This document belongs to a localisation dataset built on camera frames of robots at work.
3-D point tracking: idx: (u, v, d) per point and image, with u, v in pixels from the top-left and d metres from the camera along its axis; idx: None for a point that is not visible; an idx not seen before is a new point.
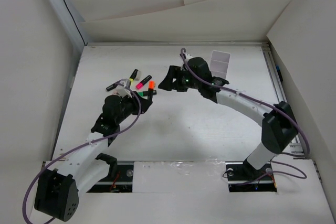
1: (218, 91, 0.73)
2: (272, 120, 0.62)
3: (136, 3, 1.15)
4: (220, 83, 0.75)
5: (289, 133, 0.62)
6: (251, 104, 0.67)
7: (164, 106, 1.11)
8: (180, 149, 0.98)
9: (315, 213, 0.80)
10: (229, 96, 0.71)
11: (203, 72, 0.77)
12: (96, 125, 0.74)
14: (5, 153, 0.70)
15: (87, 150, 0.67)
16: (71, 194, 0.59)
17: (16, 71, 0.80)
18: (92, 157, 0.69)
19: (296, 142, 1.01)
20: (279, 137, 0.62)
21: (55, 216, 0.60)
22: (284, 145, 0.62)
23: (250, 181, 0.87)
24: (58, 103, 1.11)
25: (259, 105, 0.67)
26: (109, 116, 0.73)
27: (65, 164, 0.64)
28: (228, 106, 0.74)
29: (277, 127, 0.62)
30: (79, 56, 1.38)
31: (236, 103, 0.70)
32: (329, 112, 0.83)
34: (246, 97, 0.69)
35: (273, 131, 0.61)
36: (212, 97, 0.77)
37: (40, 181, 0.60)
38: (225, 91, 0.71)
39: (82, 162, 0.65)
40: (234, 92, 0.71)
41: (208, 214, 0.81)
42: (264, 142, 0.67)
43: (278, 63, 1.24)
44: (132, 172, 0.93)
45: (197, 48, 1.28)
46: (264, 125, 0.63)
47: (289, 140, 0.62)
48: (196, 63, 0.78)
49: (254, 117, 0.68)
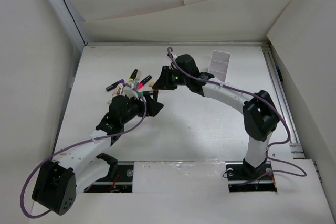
1: (204, 85, 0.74)
2: (252, 107, 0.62)
3: (136, 3, 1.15)
4: (207, 77, 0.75)
5: (269, 120, 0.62)
6: (232, 93, 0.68)
7: (164, 106, 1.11)
8: (180, 149, 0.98)
9: (315, 213, 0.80)
10: (213, 88, 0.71)
11: (190, 67, 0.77)
12: (102, 123, 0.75)
14: (6, 153, 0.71)
15: (90, 147, 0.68)
16: (70, 187, 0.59)
17: (16, 72, 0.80)
18: (94, 153, 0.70)
19: (296, 142, 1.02)
20: (260, 124, 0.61)
21: (51, 209, 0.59)
22: (266, 131, 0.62)
23: (249, 181, 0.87)
24: (58, 103, 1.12)
25: (241, 94, 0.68)
26: (115, 116, 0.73)
27: (67, 158, 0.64)
28: (213, 98, 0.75)
29: (258, 114, 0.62)
30: (79, 56, 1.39)
31: (220, 95, 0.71)
32: (329, 112, 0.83)
34: (228, 88, 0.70)
35: (254, 118, 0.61)
36: (199, 91, 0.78)
37: (41, 170, 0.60)
38: (209, 84, 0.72)
39: (84, 157, 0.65)
40: (218, 84, 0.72)
41: (207, 213, 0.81)
42: (247, 130, 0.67)
43: (278, 63, 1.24)
44: (132, 173, 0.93)
45: (197, 48, 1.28)
46: (244, 113, 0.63)
47: (269, 127, 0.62)
48: (183, 59, 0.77)
49: (237, 107, 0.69)
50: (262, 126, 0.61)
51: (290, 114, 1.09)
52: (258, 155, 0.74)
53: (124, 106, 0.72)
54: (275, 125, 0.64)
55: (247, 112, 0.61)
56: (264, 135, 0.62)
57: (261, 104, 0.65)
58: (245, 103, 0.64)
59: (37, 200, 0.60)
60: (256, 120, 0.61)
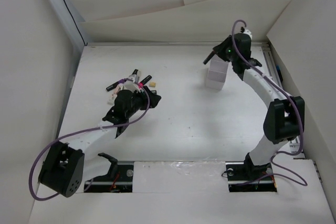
1: (248, 69, 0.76)
2: (280, 106, 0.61)
3: (136, 3, 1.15)
4: (254, 64, 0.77)
5: (290, 127, 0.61)
6: (269, 87, 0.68)
7: (164, 105, 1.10)
8: (180, 149, 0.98)
9: (315, 213, 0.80)
10: (254, 76, 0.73)
11: (244, 48, 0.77)
12: (107, 116, 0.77)
14: (6, 153, 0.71)
15: (97, 133, 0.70)
16: (78, 168, 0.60)
17: (16, 72, 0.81)
18: (100, 142, 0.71)
19: (296, 142, 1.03)
20: (279, 126, 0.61)
21: (58, 191, 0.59)
22: (281, 136, 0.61)
23: (250, 181, 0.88)
24: (58, 103, 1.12)
25: (277, 92, 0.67)
26: (121, 109, 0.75)
27: (76, 141, 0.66)
28: (251, 85, 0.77)
29: (281, 115, 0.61)
30: (79, 56, 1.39)
31: (258, 83, 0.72)
32: (329, 112, 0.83)
34: (268, 81, 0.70)
35: (276, 117, 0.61)
36: (240, 73, 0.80)
37: (50, 151, 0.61)
38: (253, 70, 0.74)
39: (92, 142, 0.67)
40: (261, 73, 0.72)
41: (207, 213, 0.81)
42: (264, 127, 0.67)
43: (278, 63, 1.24)
44: (132, 172, 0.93)
45: (197, 48, 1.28)
46: (270, 108, 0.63)
47: (286, 134, 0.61)
48: (241, 38, 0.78)
49: (266, 100, 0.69)
50: (279, 129, 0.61)
51: None
52: (261, 154, 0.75)
53: (129, 99, 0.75)
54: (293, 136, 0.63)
55: (273, 107, 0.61)
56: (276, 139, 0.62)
57: (291, 110, 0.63)
58: (275, 100, 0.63)
59: (43, 183, 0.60)
60: (276, 120, 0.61)
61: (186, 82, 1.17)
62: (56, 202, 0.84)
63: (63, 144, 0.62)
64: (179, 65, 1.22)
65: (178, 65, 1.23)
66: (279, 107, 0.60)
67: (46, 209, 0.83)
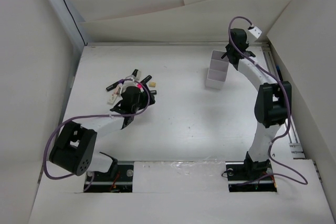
1: (242, 59, 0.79)
2: (268, 88, 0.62)
3: (136, 3, 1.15)
4: (249, 54, 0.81)
5: (279, 110, 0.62)
6: (260, 73, 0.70)
7: (164, 105, 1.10)
8: (180, 149, 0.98)
9: (315, 213, 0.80)
10: (247, 65, 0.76)
11: (239, 40, 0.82)
12: (115, 108, 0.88)
14: (5, 153, 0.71)
15: (107, 119, 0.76)
16: (89, 148, 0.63)
17: (16, 72, 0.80)
18: (108, 129, 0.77)
19: (296, 142, 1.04)
20: (268, 108, 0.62)
21: (68, 169, 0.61)
22: (270, 118, 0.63)
23: (250, 181, 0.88)
24: (58, 103, 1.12)
25: (267, 77, 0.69)
26: (128, 102, 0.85)
27: (89, 124, 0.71)
28: (245, 75, 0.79)
29: (270, 97, 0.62)
30: (79, 56, 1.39)
31: (250, 71, 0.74)
32: (329, 112, 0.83)
34: (259, 68, 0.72)
35: (265, 99, 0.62)
36: (235, 64, 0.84)
37: (63, 129, 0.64)
38: (246, 59, 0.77)
39: (103, 126, 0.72)
40: (253, 62, 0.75)
41: (207, 213, 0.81)
42: (255, 111, 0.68)
43: (278, 63, 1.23)
44: (132, 173, 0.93)
45: (197, 48, 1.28)
46: (259, 91, 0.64)
47: (274, 117, 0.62)
48: (235, 31, 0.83)
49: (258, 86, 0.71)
50: (268, 111, 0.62)
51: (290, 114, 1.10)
52: (258, 147, 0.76)
53: (137, 94, 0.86)
54: (282, 119, 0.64)
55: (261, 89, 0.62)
56: (266, 121, 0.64)
57: (281, 95, 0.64)
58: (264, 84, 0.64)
59: (54, 161, 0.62)
60: (264, 103, 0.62)
61: (186, 83, 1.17)
62: (56, 201, 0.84)
63: (76, 123, 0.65)
64: (179, 65, 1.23)
65: (177, 65, 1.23)
66: (267, 89, 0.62)
67: (46, 209, 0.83)
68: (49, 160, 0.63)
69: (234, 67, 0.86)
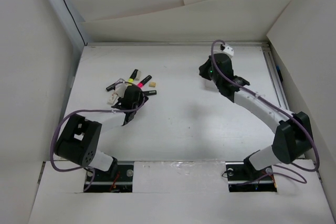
1: (237, 91, 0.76)
2: (287, 128, 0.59)
3: (136, 3, 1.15)
4: (241, 83, 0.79)
5: (302, 146, 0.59)
6: (267, 108, 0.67)
7: (164, 105, 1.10)
8: (180, 149, 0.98)
9: (315, 213, 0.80)
10: (248, 98, 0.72)
11: (226, 68, 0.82)
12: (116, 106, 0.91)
14: (5, 153, 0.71)
15: (109, 114, 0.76)
16: (94, 140, 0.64)
17: (16, 73, 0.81)
18: (110, 124, 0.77)
19: None
20: (291, 148, 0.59)
21: (74, 161, 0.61)
22: (296, 157, 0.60)
23: (250, 181, 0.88)
24: (58, 103, 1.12)
25: (276, 110, 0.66)
26: (129, 99, 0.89)
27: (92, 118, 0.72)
28: (245, 107, 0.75)
29: (291, 136, 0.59)
30: (79, 55, 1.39)
31: (253, 105, 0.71)
32: (329, 112, 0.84)
34: (264, 102, 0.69)
35: (287, 140, 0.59)
36: (230, 96, 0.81)
37: (69, 121, 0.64)
38: (243, 91, 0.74)
39: (105, 120, 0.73)
40: (253, 94, 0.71)
41: (207, 213, 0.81)
42: (274, 150, 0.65)
43: (278, 63, 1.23)
44: (132, 172, 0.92)
45: (197, 48, 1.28)
46: (277, 132, 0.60)
47: (297, 155, 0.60)
48: (220, 59, 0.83)
49: (268, 121, 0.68)
50: (292, 151, 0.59)
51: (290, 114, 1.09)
52: (266, 160, 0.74)
53: (138, 93, 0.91)
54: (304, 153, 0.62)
55: (281, 131, 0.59)
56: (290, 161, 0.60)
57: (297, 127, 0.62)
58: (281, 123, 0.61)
59: (59, 154, 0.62)
60: (287, 144, 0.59)
61: (186, 83, 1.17)
62: (57, 201, 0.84)
63: (80, 116, 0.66)
64: (179, 65, 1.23)
65: (177, 65, 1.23)
66: (286, 130, 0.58)
67: (46, 209, 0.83)
68: (54, 153, 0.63)
69: (228, 98, 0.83)
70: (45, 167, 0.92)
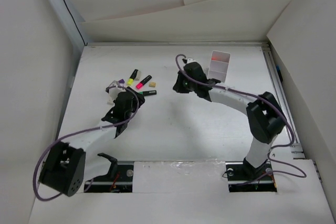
1: (211, 89, 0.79)
2: (256, 108, 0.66)
3: (136, 3, 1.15)
4: (214, 83, 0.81)
5: (275, 122, 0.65)
6: (237, 96, 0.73)
7: (164, 106, 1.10)
8: (180, 149, 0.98)
9: (315, 213, 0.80)
10: (220, 93, 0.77)
11: (198, 74, 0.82)
12: (107, 116, 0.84)
14: (5, 153, 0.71)
15: (97, 132, 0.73)
16: (79, 169, 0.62)
17: (16, 73, 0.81)
18: (100, 141, 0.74)
19: (296, 142, 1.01)
20: (265, 125, 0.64)
21: (60, 190, 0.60)
22: (273, 132, 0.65)
23: (250, 181, 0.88)
24: (58, 103, 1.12)
25: (245, 96, 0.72)
26: (119, 108, 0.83)
27: (77, 141, 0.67)
28: (222, 101, 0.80)
29: (261, 115, 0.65)
30: (79, 56, 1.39)
31: (226, 97, 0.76)
32: (329, 112, 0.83)
34: (233, 92, 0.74)
35: (259, 119, 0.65)
36: (206, 96, 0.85)
37: (53, 150, 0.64)
38: (216, 87, 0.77)
39: (93, 141, 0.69)
40: (223, 88, 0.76)
41: (207, 213, 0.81)
42: (253, 132, 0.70)
43: (278, 63, 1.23)
44: (132, 172, 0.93)
45: (197, 48, 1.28)
46: (249, 114, 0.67)
47: (272, 130, 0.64)
48: (190, 66, 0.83)
49: (242, 109, 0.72)
50: (267, 127, 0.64)
51: (290, 114, 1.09)
52: (259, 152, 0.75)
53: (130, 100, 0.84)
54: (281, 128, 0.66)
55: (251, 112, 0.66)
56: (268, 138, 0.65)
57: (267, 106, 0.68)
58: (250, 104, 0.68)
59: (44, 183, 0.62)
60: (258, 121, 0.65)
61: None
62: (57, 201, 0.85)
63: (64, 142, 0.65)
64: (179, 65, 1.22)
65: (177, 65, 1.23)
66: (255, 109, 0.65)
67: (46, 209, 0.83)
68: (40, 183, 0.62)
69: (206, 99, 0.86)
70: None
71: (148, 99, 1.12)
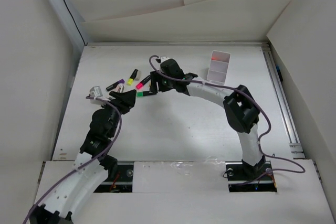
1: (188, 84, 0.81)
2: (231, 101, 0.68)
3: (136, 3, 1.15)
4: (191, 77, 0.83)
5: (250, 113, 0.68)
6: (214, 89, 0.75)
7: (164, 106, 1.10)
8: (180, 149, 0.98)
9: (315, 213, 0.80)
10: (197, 87, 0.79)
11: (174, 70, 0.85)
12: (85, 142, 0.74)
14: (5, 153, 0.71)
15: (74, 179, 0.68)
16: None
17: (16, 73, 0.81)
18: (81, 183, 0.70)
19: (296, 142, 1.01)
20: (240, 116, 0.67)
21: None
22: (248, 123, 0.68)
23: (249, 181, 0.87)
24: (58, 103, 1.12)
25: (221, 90, 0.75)
26: (97, 132, 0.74)
27: (53, 198, 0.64)
28: (199, 96, 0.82)
29: (237, 107, 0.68)
30: (79, 55, 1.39)
31: (203, 92, 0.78)
32: (329, 112, 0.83)
34: (210, 85, 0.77)
35: (234, 111, 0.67)
36: (185, 91, 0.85)
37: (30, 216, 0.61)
38: (193, 82, 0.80)
39: (70, 194, 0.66)
40: (201, 82, 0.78)
41: (207, 213, 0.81)
42: (230, 124, 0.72)
43: (278, 63, 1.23)
44: (132, 173, 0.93)
45: (197, 48, 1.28)
46: (226, 107, 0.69)
47: (249, 120, 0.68)
48: (166, 63, 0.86)
49: (218, 102, 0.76)
50: (242, 118, 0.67)
51: (290, 114, 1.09)
52: (250, 152, 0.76)
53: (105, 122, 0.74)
54: (256, 117, 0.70)
55: (228, 105, 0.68)
56: (247, 128, 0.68)
57: (242, 98, 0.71)
58: (226, 97, 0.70)
59: None
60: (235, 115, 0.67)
61: None
62: None
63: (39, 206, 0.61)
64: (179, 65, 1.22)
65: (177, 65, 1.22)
66: (231, 103, 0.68)
67: None
68: None
69: (184, 93, 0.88)
70: (45, 167, 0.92)
71: (148, 99, 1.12)
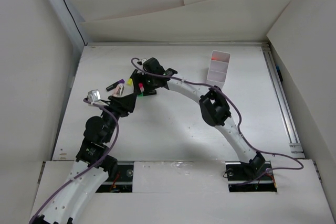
1: (168, 80, 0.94)
2: (206, 100, 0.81)
3: (136, 3, 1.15)
4: (171, 73, 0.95)
5: (221, 109, 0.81)
6: (191, 88, 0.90)
7: (164, 106, 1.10)
8: (180, 149, 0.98)
9: (315, 213, 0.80)
10: (177, 84, 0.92)
11: (155, 66, 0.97)
12: (81, 150, 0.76)
14: (6, 153, 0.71)
15: (72, 188, 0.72)
16: None
17: (16, 73, 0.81)
18: (79, 192, 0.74)
19: (296, 142, 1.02)
20: (212, 113, 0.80)
21: None
22: (219, 118, 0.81)
23: (249, 181, 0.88)
24: (58, 103, 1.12)
25: (198, 88, 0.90)
26: (92, 140, 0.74)
27: (51, 208, 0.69)
28: (177, 91, 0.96)
29: (210, 105, 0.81)
30: (79, 56, 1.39)
31: (182, 88, 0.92)
32: (329, 112, 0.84)
34: (187, 83, 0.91)
35: (208, 108, 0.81)
36: (164, 85, 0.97)
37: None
38: (173, 80, 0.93)
39: (67, 204, 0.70)
40: (180, 80, 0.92)
41: (207, 213, 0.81)
42: (205, 118, 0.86)
43: (278, 63, 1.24)
44: (132, 172, 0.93)
45: (197, 48, 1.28)
46: (201, 105, 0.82)
47: (221, 115, 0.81)
48: (147, 61, 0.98)
49: (195, 98, 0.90)
50: (214, 114, 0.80)
51: (290, 114, 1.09)
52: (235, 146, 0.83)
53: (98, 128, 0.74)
54: (229, 112, 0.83)
55: (202, 103, 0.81)
56: (220, 121, 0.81)
57: (215, 97, 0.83)
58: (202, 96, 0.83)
59: None
60: (210, 110, 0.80)
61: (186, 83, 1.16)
62: None
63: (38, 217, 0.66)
64: (178, 65, 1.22)
65: (177, 65, 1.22)
66: (206, 100, 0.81)
67: None
68: None
69: (165, 87, 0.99)
70: (45, 167, 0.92)
71: (148, 99, 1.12)
